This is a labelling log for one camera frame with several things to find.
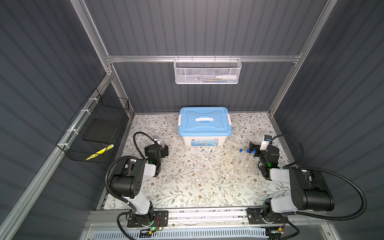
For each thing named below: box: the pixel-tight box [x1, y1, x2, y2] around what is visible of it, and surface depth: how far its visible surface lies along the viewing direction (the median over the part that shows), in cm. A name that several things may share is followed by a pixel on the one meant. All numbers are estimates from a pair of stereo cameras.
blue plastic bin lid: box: [178, 106, 233, 137], surface depth 95 cm
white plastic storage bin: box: [182, 136, 229, 147], surface depth 96 cm
